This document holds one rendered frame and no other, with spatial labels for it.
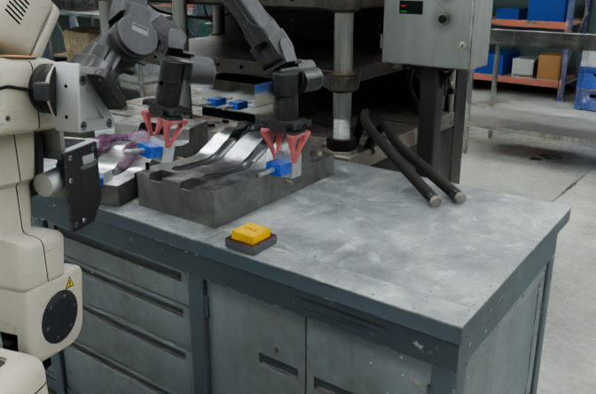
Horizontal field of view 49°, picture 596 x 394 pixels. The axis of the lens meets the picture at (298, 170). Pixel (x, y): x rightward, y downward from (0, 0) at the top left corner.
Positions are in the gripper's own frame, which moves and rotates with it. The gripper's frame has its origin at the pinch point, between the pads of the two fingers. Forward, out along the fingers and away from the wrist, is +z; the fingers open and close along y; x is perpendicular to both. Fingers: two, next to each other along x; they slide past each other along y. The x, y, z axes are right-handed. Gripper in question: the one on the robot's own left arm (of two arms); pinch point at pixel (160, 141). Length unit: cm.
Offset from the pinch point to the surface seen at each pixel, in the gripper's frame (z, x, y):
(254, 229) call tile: 9.4, 1.4, -33.4
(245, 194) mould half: 8.0, -10.7, -19.8
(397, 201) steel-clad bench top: 5, -41, -45
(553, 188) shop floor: 45, -325, -23
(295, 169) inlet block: -1.8, -13.0, -30.9
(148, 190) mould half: 13.1, 0.0, 1.6
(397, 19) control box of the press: -39, -80, -12
